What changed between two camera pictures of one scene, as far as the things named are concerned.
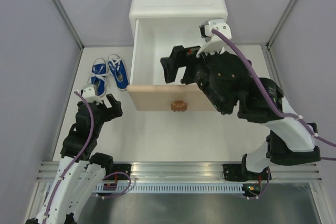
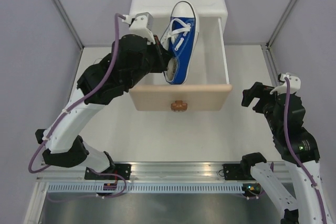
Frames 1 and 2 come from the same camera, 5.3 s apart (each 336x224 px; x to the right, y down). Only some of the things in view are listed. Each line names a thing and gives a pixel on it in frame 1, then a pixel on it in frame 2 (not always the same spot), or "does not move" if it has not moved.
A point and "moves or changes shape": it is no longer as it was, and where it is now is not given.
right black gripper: (180, 57) to (258, 89)
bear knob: (179, 106) does not move
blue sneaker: (118, 69) moves or changes shape
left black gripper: (114, 112) to (162, 55)
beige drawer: (153, 39) does not move
